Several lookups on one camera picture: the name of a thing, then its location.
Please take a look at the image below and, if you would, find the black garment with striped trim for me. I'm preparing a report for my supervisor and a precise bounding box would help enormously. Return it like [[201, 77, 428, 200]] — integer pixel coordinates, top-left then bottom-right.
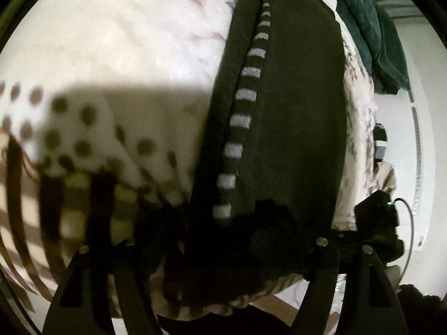
[[163, 0, 347, 307]]

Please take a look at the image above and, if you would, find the black cable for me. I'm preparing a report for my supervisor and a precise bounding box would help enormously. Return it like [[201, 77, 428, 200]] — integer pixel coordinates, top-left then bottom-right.
[[392, 197, 415, 291]]

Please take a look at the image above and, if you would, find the black white striped sock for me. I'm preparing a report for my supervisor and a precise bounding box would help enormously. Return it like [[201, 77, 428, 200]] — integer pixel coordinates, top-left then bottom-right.
[[373, 123, 388, 164]]

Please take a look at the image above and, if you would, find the floral white bed sheet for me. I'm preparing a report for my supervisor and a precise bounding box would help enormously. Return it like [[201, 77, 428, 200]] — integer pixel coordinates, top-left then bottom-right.
[[1, 0, 377, 320]]

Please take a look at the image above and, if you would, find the dark green folded clothing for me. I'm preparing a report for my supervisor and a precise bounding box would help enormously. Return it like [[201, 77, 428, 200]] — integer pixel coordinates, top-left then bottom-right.
[[336, 0, 411, 95]]

